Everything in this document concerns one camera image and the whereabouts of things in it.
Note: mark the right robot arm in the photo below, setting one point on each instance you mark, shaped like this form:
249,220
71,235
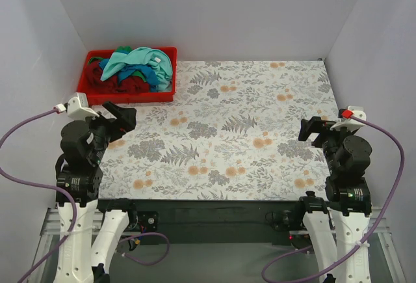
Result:
337,223

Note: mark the aluminium frame rail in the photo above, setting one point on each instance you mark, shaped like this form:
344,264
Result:
58,221

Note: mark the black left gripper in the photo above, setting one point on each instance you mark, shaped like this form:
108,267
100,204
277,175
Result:
114,123

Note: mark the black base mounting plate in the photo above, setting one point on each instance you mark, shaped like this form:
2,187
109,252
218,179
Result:
215,221

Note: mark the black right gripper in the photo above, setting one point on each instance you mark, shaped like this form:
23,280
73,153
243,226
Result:
318,132

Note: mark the dark red t shirt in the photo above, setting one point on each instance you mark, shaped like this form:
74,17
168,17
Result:
131,85

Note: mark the mint green t shirt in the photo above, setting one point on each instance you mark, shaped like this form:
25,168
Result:
154,64

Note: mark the red plastic bin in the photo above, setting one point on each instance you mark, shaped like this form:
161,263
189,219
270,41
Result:
148,97

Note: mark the floral table mat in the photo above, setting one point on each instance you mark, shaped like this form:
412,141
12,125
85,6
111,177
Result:
231,133

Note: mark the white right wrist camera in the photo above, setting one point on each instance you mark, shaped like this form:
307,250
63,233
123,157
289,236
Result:
352,119

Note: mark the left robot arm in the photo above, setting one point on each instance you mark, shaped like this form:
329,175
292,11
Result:
83,257

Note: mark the blue t shirt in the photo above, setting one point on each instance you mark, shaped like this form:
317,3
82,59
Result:
150,77

